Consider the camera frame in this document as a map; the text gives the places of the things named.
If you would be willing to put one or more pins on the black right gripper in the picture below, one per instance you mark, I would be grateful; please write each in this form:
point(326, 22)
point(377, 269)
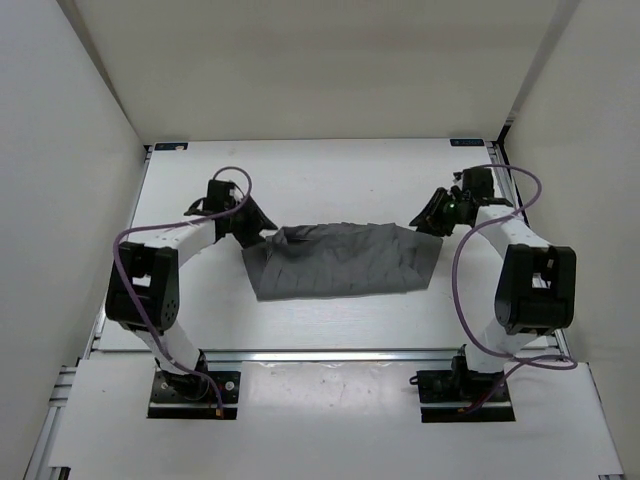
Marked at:
point(428, 220)

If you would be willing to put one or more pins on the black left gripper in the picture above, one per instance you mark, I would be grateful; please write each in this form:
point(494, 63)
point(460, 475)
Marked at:
point(258, 221)

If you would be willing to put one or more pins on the grey pleated skirt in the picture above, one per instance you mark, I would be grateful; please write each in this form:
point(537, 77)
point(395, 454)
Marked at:
point(327, 261)

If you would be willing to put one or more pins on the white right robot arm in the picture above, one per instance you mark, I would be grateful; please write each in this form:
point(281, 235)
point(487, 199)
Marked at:
point(535, 293)

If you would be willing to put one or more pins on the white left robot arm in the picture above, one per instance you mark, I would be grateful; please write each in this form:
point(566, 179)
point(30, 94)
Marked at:
point(143, 295)

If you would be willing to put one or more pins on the blue corner label right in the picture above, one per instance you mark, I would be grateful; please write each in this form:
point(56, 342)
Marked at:
point(466, 142)

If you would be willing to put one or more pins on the blue corner label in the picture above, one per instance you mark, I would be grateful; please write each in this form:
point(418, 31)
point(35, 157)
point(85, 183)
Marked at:
point(466, 142)
point(171, 146)

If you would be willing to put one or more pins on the blue corner label left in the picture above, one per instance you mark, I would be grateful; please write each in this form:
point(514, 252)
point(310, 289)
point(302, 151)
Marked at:
point(171, 146)

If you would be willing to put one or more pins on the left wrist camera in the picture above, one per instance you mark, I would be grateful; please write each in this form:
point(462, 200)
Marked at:
point(221, 196)

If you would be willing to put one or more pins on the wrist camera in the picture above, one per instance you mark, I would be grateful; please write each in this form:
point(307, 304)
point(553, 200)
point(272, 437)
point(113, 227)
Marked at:
point(478, 182)
point(221, 196)

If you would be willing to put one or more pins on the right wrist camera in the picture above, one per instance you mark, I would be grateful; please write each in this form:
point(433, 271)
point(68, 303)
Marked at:
point(478, 182)

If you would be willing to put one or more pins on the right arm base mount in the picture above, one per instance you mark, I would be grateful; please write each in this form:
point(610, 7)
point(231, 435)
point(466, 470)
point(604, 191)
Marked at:
point(460, 395)

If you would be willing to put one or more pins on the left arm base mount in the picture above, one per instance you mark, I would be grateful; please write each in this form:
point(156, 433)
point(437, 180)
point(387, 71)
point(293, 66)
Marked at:
point(192, 398)

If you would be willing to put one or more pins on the aluminium table edge rail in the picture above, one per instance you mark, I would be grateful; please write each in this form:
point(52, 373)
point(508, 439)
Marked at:
point(328, 356)

